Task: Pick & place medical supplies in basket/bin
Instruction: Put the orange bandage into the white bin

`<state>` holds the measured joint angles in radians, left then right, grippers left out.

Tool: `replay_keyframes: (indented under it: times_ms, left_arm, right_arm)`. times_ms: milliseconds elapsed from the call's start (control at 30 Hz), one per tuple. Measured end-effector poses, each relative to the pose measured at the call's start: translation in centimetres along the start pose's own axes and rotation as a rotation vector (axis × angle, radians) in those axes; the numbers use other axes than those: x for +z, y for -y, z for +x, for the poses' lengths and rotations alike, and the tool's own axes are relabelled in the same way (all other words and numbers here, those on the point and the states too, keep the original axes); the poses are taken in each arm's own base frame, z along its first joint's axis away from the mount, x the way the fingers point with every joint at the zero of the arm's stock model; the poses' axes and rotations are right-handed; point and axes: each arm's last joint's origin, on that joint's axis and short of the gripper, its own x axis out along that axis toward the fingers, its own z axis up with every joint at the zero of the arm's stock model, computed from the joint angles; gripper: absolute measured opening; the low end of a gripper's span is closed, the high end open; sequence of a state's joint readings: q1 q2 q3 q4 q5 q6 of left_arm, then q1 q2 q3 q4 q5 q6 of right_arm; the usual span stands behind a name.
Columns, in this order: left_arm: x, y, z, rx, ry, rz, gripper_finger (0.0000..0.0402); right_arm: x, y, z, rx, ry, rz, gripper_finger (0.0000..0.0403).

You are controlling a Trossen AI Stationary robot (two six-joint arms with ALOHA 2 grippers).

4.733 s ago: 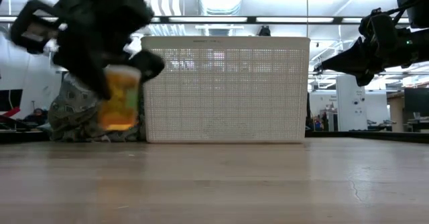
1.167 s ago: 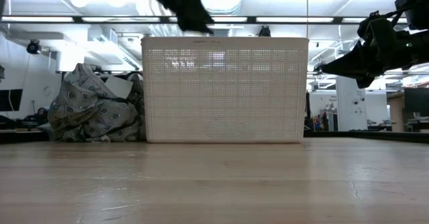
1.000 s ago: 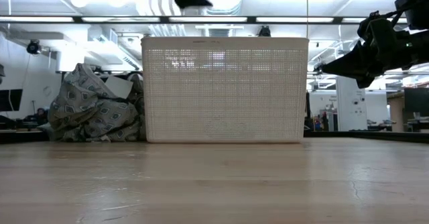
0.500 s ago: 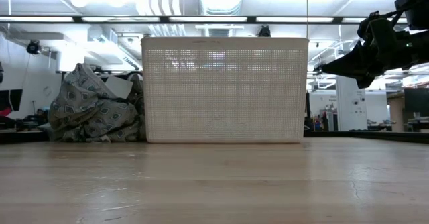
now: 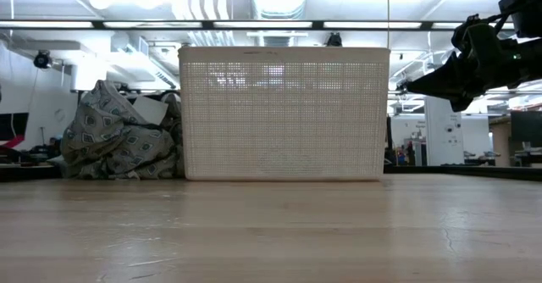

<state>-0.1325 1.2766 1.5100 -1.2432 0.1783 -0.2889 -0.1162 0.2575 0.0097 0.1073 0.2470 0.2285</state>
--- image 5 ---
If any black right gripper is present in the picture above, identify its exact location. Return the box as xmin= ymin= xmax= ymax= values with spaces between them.
xmin=405 ymin=40 xmax=542 ymax=114

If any white perforated plastic basket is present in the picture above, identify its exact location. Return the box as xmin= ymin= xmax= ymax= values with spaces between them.
xmin=177 ymin=46 xmax=391 ymax=182

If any white cabinet column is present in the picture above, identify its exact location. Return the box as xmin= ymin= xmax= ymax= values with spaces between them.
xmin=423 ymin=95 xmax=465 ymax=167

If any dark screen on desk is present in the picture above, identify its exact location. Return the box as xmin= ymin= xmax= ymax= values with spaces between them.
xmin=510 ymin=110 xmax=542 ymax=148

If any white paper sheet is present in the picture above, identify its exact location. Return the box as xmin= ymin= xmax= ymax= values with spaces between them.
xmin=131 ymin=95 xmax=169 ymax=125

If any grey patterned crumpled cloth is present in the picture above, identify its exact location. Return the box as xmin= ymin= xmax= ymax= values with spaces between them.
xmin=58 ymin=79 xmax=185 ymax=180

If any black monitor screen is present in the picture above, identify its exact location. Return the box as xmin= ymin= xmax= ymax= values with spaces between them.
xmin=0 ymin=112 xmax=30 ymax=142

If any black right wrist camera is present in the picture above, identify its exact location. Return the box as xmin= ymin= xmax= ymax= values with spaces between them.
xmin=451 ymin=14 xmax=507 ymax=53

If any black table edge rail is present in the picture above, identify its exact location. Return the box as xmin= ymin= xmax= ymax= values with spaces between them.
xmin=0 ymin=164 xmax=542 ymax=181

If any round black ceiling camera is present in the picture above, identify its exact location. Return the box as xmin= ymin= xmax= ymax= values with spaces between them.
xmin=33 ymin=50 xmax=53 ymax=70

